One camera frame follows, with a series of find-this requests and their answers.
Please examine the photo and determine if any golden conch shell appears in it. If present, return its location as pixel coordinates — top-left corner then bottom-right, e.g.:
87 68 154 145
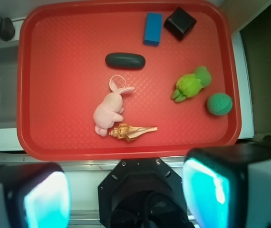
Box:
108 123 158 142

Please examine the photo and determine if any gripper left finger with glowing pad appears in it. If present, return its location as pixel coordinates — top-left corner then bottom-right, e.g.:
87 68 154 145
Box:
0 162 72 228

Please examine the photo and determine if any black cube block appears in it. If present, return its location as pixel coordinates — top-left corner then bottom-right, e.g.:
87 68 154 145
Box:
164 7 197 41

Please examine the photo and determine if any green fuzzy toy creature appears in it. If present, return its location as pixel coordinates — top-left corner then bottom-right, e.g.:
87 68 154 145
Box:
171 66 212 103

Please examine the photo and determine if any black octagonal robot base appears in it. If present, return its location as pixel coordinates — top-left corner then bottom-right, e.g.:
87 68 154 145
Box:
97 158 194 228

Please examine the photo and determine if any white side panel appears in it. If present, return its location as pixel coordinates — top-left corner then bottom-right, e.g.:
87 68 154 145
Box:
232 32 254 139

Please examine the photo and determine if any red plastic tray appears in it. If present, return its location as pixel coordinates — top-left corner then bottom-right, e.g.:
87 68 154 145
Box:
17 0 241 161

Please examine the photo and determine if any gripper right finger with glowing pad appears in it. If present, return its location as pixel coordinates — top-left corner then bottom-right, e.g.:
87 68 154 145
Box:
182 142 271 228

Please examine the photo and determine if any pink plush bunny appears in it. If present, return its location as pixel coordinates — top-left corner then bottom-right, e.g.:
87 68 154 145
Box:
93 74 136 137

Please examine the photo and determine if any green dimpled ball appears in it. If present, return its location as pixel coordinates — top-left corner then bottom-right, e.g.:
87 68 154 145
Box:
207 93 233 116

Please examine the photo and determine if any blue rectangular block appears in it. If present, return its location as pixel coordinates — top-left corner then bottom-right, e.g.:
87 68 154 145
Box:
144 12 162 47

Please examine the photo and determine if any dark green oval stone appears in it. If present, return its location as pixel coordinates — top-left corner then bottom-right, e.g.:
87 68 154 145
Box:
105 52 146 69

